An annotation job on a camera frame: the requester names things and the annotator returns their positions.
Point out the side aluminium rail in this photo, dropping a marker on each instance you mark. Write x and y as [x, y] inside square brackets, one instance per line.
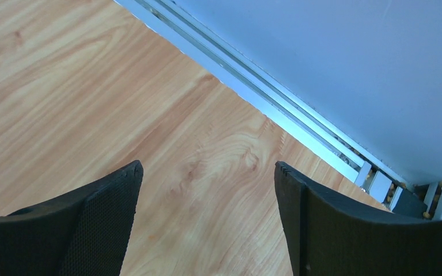
[275, 101]

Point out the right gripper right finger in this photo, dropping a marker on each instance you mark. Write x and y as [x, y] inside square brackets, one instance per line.
[328, 233]

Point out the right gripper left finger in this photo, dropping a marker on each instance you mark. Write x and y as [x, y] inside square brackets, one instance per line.
[82, 232]

